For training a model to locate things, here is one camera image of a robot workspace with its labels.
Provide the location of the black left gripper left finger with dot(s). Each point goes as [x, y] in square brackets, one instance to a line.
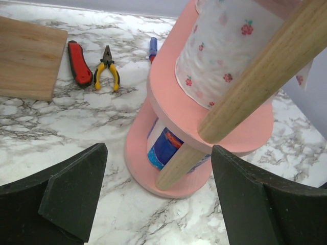
[56, 205]

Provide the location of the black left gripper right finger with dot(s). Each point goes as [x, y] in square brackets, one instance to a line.
[260, 207]

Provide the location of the pink three-tier shelf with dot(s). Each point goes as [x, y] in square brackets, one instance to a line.
[180, 114]

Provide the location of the blue roll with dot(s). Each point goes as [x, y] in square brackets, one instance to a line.
[162, 144]

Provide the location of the white floral paper towel roll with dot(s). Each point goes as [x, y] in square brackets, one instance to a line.
[225, 39]

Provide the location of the blue handled screwdriver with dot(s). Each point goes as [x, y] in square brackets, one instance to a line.
[152, 49]

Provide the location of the wooden board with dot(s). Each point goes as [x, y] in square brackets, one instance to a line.
[31, 55]

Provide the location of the red handled cutter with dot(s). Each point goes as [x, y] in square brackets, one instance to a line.
[82, 75]

